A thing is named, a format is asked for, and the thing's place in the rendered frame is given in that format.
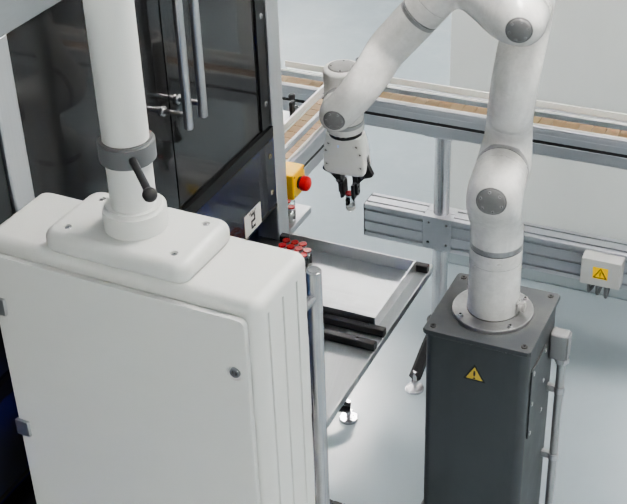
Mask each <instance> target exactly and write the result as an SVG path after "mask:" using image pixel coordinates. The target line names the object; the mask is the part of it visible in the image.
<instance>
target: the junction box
mask: <svg viewBox="0 0 627 504"><path fill-rule="evenodd" d="M624 266H625V257H621V256H616V255H611V254H606V253H601V252H596V251H591V250H585V252H584V254H583V256H582V259H581V269H580V280H579V281H580V282H581V283H586V284H591V285H596V286H600V287H605V288H610V289H615V290H619V289H620V287H621V284H622V282H623V274H624Z"/></svg>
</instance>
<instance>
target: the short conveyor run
mask: <svg viewBox="0 0 627 504"><path fill-rule="evenodd" d="M323 93H324V85H322V86H321V87H320V88H319V89H318V90H317V91H316V92H315V93H314V94H313V95H312V96H311V97H310V98H309V99H308V100H306V101H305V102H304V103H303V104H302V105H301V106H298V105H295V100H294V99H295V94H294V93H290V94H288V98H289V99H290V100H291V101H290V102H289V114H290V117H289V118H288V119H287V120H286V121H285V122H284V139H285V159H286V161H289V162H294V163H299V164H303V165H304V171H305V176H308V175H309V174H310V173H311V172H312V171H313V170H314V169H315V167H316V166H317V165H318V164H319V163H320V162H321V161H322V160H323V159H324V140H325V133H326V131H327V129H326V128H324V127H323V125H322V124H321V122H320V118H319V111H320V107H321V104H322V101H323V98H324V94H323ZM295 109H297V110H296V111H295Z"/></svg>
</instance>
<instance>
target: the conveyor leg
mask: <svg viewBox="0 0 627 504"><path fill-rule="evenodd" d="M424 136H427V137H433V136H428V135H424ZM433 138H435V161H434V208H433V213H434V214H435V215H437V216H446V215H448V214H449V207H450V173H451V141H453V140H451V139H445V138H439V137H433ZM432 265H433V272H432V301H431V315H432V313H433V312H434V310H435V308H436V307H437V305H438V304H439V302H440V301H441V299H442V298H443V296H444V294H445V293H446V291H447V275H448V252H444V251H439V250H434V249H433V255H432Z"/></svg>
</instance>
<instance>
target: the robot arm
mask: <svg viewBox="0 0 627 504"><path fill-rule="evenodd" d="M554 6H555V0H403V1H402V2H401V3H400V5H399V6H398V7H397V8H396V9H395V10H394V11H393V12H392V13H391V14H390V16H389V17H388V18H387V19H386V20H385V21H384V22H383V23H382V24H381V26H380V27H379V28H378V29H377V30H376V31H375V32H374V34H373V35H372V36H371V38H370V39H369V41H368V42H367V44H366V46H365V47H364V49H363V51H362V52H361V54H360V56H359V57H358V59H357V61H353V60H349V59H338V60H334V61H331V62H329V63H327V64H326V65H325V66H324V67H323V84H324V98H323V101H322V104H321V107H320V111H319V118H320V122H321V124H322V125H323V127H324V128H326V129H327V131H326V133H325V140H324V165H323V169H324V170H325V171H327V172H330V173H331V175H332V176H333V177H334V178H335V179H336V182H337V183H338V188H339V192H340V197H341V198H344V196H345V192H346V191H348V182H347V177H345V175H347V176H352V180H353V182H352V185H351V199H352V200H355V199H356V197H357V196H358V195H359V194H360V182H361V181H362V180H364V179H367V178H372V177H373V175H374V172H373V170H372V168H371V166H370V165H371V160H370V151H369V145H368V140H367V136H366V133H365V131H364V112H365V111H366V110H367V109H368V108H369V107H370V106H371V105H372V104H373V103H374V102H375V101H376V99H377V98H378V97H379V96H380V95H381V93H382V92H383V91H384V89H385V88H386V86H387V85H388V84H389V82H390V81H391V79H392V78H393V76H394V74H395V73H396V71H397V70H398V68H399V67H400V66H401V64H402V63H403V62H404V61H405V60H406V59H407V58H408V57H409V56H410V55H411V54H412V53H413V52H414V51H415V50H416V49H417V48H418V47H419V46H420V45H421V44H422V43H423V42H424V41H425V40H426V39H427V38H428V37H429V36H430V35H431V34H432V33H433V31H434V30H435V29H436V28H437V27H438V26H439V25H440V24H441V23H442V22H443V21H444V20H445V19H446V18H447V17H448V16H449V15H450V14H451V13H452V12H453V11H454V10H456V9H460V10H463V11H464V12H466V13H467V14H468V15H469V16H470V17H472V18H473V19H474V20H475V21H476V22H477V23H478V24H479V25H480V26H481V27H482V28H483V29H484V30H485V31H486V32H487V33H488V34H489V35H491V36H492V37H494V38H495V39H497V40H499V41H498V46H497V51H496V55H495V60H494V66H493V71H492V78H491V84H490V91H489V99H488V107H487V118H486V126H485V132H484V136H483V140H482V144H481V147H480V150H479V154H478V157H477V160H476V163H475V165H474V168H473V171H472V173H471V176H470V179H469V183H468V187H467V194H466V210H467V215H468V218H469V221H470V252H469V276H468V289H467V290H465V291H463V292H461V293H460V294H459V295H458V296H457V297H456V298H455V299H454V301H453V305H452V312H453V315H454V317H455V319H456V320H457V321H458V322H459V323H460V324H461V325H462V326H464V327H466V328H467V329H470V330H472V331H475V332H478V333H483V334H490V335H502V334H509V333H513V332H516V331H519V330H521V329H523V328H524V327H526V326H527V325H528V324H529V323H530V322H531V321H532V319H533V316H534V307H533V304H532V302H531V301H530V300H529V298H528V297H527V296H525V295H524V294H522V293H521V292H520V284H521V269H522V255H523V239H524V224H523V222H522V202H523V195H524V190H525V187H526V183H527V180H528V176H529V172H530V169H531V163H532V139H533V119H534V111H535V105H536V99H537V94H538V88H539V82H540V77H541V71H542V67H543V62H544V57H545V52H546V48H547V43H548V38H549V33H550V28H551V23H552V18H553V12H554Z"/></svg>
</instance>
